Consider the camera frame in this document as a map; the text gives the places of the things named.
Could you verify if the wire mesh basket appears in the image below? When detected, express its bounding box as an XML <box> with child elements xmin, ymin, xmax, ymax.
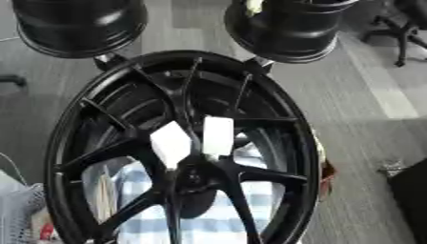
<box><xmin>0</xmin><ymin>182</ymin><xmax>47</xmax><ymax>244</ymax></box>

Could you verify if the blue white checked cloth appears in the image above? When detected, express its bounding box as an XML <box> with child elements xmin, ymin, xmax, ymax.
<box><xmin>113</xmin><ymin>141</ymin><xmax>279</xmax><ymax>244</ymax></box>

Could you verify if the black office chair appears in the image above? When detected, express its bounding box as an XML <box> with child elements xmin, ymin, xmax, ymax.
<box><xmin>360</xmin><ymin>0</ymin><xmax>427</xmax><ymax>68</ymax></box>

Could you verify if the black spoked wheel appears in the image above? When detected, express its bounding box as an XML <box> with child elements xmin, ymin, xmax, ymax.
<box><xmin>41</xmin><ymin>50</ymin><xmax>322</xmax><ymax>244</ymax></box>

